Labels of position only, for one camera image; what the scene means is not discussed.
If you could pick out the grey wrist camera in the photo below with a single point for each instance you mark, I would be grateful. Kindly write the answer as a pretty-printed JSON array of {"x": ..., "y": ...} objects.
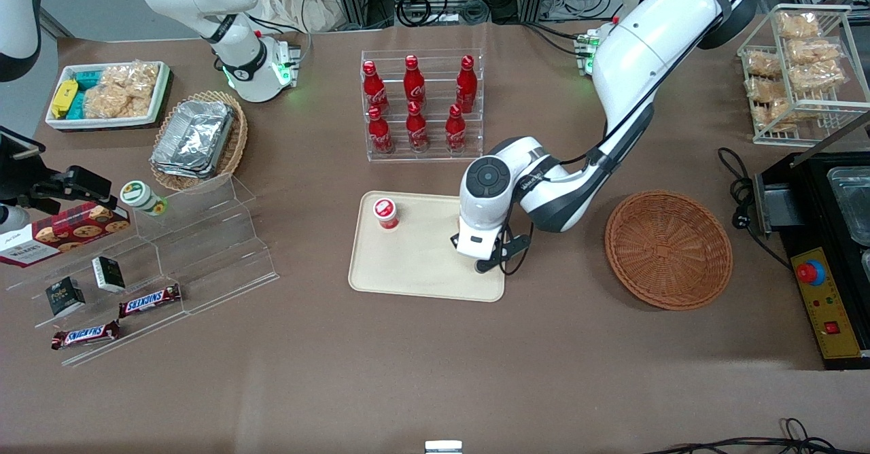
[
  {"x": 479, "y": 245},
  {"x": 12, "y": 219}
]

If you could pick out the small black box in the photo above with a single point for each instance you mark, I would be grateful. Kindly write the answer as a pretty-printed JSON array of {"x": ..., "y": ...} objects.
[
  {"x": 65, "y": 296},
  {"x": 109, "y": 274}
]

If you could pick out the crumpled beige cloth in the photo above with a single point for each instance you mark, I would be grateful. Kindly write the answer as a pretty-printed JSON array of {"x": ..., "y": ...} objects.
[{"x": 299, "y": 2}]

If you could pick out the red tartan cookie box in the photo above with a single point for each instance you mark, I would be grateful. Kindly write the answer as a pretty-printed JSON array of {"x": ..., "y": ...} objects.
[{"x": 61, "y": 233}]

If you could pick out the green lidded yogurt cup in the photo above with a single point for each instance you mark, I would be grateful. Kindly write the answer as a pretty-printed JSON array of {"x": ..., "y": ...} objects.
[{"x": 139, "y": 196}]

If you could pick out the Snickers chocolate bar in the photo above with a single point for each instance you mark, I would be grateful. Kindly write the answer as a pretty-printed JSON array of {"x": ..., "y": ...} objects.
[
  {"x": 85, "y": 335},
  {"x": 149, "y": 300}
]

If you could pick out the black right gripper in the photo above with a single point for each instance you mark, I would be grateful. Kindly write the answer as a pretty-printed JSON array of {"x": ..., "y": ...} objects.
[{"x": 35, "y": 189}]

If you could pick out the wrapped fried pastry bag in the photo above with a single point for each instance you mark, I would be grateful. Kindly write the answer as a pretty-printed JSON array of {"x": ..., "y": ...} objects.
[
  {"x": 798, "y": 26},
  {"x": 773, "y": 114},
  {"x": 814, "y": 51},
  {"x": 819, "y": 78},
  {"x": 762, "y": 89},
  {"x": 762, "y": 64}
]

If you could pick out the black heating machine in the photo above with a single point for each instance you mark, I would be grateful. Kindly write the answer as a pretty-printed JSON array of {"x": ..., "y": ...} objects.
[{"x": 809, "y": 189}]

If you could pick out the teal snack pack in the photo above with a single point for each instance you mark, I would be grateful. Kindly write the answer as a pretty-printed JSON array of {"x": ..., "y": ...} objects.
[
  {"x": 77, "y": 106},
  {"x": 87, "y": 78}
]

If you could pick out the oval tan wicker basket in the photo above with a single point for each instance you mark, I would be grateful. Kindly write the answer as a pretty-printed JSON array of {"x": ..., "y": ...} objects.
[{"x": 234, "y": 145}]

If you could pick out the beige plastic tray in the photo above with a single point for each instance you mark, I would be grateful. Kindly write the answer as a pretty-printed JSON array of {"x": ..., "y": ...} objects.
[{"x": 421, "y": 264}]

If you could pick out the yellow control panel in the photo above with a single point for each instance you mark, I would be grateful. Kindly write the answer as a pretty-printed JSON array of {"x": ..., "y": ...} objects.
[{"x": 829, "y": 304}]

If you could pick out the white rectangular snack bin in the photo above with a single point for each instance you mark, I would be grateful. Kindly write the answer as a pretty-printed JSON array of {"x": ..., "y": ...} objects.
[{"x": 102, "y": 123}]

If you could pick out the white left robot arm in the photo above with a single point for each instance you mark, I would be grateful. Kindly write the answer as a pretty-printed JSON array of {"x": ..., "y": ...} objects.
[{"x": 639, "y": 66}]

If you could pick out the yellow snack pack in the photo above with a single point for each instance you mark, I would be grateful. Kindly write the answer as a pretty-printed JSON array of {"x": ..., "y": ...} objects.
[{"x": 64, "y": 98}]

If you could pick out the clear bag of crackers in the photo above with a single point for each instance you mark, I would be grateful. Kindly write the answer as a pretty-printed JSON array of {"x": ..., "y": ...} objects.
[
  {"x": 132, "y": 77},
  {"x": 112, "y": 104}
]

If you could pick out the small white metal block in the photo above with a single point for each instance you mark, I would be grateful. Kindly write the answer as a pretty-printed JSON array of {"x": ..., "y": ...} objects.
[{"x": 443, "y": 447}]

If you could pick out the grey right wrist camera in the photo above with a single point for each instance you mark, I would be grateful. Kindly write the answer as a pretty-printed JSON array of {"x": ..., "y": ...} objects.
[{"x": 12, "y": 219}]

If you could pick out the red emergency stop button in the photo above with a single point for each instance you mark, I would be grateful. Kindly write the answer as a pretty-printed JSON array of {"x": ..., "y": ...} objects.
[{"x": 811, "y": 273}]

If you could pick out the red lidded yogurt cup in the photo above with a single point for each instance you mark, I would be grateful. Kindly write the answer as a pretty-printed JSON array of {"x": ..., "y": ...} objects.
[{"x": 385, "y": 211}]

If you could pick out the round brown wicker basket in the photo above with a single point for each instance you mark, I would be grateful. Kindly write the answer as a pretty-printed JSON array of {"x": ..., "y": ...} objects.
[{"x": 669, "y": 250}]

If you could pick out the aluminium foil tray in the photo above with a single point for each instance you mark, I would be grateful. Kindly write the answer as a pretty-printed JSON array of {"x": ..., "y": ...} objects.
[
  {"x": 178, "y": 171},
  {"x": 194, "y": 134}
]

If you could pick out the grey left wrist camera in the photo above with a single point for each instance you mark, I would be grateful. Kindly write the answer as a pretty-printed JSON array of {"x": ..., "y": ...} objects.
[{"x": 479, "y": 245}]

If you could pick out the clear acrylic step stand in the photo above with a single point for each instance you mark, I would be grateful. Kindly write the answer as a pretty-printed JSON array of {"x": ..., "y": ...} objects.
[{"x": 211, "y": 250}]

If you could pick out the red cola bottle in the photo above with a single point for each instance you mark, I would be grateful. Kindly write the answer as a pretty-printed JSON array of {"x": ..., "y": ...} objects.
[
  {"x": 416, "y": 131},
  {"x": 455, "y": 131},
  {"x": 380, "y": 134},
  {"x": 466, "y": 87},
  {"x": 374, "y": 90},
  {"x": 414, "y": 83}
]

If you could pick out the steel food pan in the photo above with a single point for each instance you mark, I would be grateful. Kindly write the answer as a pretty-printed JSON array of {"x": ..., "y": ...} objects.
[{"x": 853, "y": 202}]

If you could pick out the clear acrylic bottle rack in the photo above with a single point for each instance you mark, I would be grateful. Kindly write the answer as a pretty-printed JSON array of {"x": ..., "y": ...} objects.
[{"x": 435, "y": 158}]

